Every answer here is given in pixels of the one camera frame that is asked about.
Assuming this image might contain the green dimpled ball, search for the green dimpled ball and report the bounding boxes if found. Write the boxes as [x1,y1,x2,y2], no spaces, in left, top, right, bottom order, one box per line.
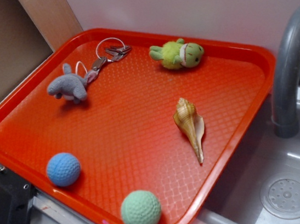
[121,190,162,224]

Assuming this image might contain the blue dimpled ball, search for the blue dimpled ball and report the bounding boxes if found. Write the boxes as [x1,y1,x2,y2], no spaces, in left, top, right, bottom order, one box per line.
[46,152,81,187]

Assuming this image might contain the red plastic tray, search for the red plastic tray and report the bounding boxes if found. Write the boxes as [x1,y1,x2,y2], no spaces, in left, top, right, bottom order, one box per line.
[0,29,275,224]

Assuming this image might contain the tan spiral seashell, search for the tan spiral seashell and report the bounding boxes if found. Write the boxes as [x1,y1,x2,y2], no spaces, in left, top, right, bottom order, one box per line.
[173,98,205,165]

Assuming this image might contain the green frog plush toy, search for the green frog plush toy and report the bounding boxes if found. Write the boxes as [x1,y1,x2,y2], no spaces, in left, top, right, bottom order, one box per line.
[149,38,205,70]

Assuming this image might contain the silver key bunch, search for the silver key bunch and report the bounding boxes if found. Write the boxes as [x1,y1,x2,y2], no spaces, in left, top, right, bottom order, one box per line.
[91,37,132,72]

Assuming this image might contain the grey plastic sink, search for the grey plastic sink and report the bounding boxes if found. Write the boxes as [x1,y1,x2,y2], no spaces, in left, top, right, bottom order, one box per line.
[199,88,300,224]

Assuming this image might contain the grey curved faucet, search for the grey curved faucet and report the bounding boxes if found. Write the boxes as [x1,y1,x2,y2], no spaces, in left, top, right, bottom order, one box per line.
[271,7,300,138]

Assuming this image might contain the sink drain strainer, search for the sink drain strainer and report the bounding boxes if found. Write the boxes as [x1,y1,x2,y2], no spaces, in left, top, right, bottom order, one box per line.
[260,173,300,220]

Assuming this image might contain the brown cardboard panel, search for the brown cardboard panel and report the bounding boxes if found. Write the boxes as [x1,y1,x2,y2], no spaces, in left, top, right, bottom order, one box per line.
[0,0,82,102]

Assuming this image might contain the grey plush keychain toy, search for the grey plush keychain toy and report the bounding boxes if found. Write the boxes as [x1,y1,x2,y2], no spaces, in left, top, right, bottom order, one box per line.
[47,63,99,104]

